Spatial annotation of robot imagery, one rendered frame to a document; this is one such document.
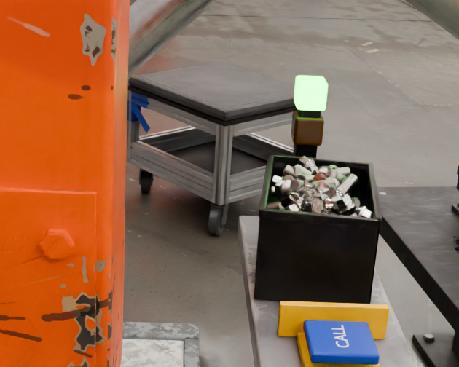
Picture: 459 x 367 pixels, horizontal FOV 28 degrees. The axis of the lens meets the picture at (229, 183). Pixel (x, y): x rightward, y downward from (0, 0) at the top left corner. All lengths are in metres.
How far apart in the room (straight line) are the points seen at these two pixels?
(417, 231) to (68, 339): 1.15
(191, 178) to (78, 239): 1.73
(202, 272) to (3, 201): 1.56
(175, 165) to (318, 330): 1.45
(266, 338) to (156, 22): 0.64
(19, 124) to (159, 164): 1.85
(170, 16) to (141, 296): 0.76
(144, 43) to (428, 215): 0.66
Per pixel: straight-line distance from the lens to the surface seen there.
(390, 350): 1.02
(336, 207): 1.09
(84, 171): 0.60
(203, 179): 2.31
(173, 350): 1.69
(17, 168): 0.60
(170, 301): 2.02
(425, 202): 1.86
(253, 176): 2.33
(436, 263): 1.60
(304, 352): 0.98
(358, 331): 0.99
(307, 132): 1.24
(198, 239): 2.31
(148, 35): 1.49
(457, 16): 1.36
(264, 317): 1.05
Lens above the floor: 0.96
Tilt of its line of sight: 21 degrees down
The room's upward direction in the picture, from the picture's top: 4 degrees clockwise
